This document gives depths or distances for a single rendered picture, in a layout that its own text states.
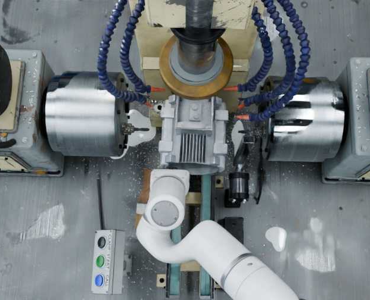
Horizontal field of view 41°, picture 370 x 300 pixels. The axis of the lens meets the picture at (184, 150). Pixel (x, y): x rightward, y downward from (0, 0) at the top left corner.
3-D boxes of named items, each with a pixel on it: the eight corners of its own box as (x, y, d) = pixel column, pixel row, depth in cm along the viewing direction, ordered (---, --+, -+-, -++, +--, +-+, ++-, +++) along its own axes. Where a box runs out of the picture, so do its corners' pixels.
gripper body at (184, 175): (147, 203, 124) (151, 188, 135) (189, 205, 124) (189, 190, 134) (148, 175, 122) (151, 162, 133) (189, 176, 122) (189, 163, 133)
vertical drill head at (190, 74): (162, 53, 137) (151, -68, 90) (229, 54, 136) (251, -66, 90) (160, 115, 132) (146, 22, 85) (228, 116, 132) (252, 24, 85)
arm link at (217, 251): (230, 319, 103) (152, 234, 123) (266, 255, 99) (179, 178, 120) (201, 324, 96) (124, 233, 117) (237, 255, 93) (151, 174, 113)
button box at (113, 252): (108, 231, 143) (93, 230, 139) (126, 230, 138) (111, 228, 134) (103, 294, 138) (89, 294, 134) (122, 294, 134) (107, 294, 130)
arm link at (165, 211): (175, 217, 122) (191, 185, 120) (173, 241, 110) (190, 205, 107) (143, 204, 121) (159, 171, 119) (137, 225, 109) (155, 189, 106)
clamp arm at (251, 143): (233, 158, 149) (242, 133, 124) (243, 158, 149) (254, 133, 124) (233, 169, 148) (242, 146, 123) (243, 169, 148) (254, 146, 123)
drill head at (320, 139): (233, 93, 163) (241, 60, 139) (359, 96, 163) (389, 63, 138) (233, 168, 156) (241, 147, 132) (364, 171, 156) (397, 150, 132)
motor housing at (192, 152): (164, 113, 161) (162, 91, 142) (224, 116, 160) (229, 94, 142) (161, 174, 155) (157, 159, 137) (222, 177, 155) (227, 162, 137)
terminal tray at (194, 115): (177, 96, 146) (176, 87, 139) (213, 98, 146) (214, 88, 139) (174, 136, 143) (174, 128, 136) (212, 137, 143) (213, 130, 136)
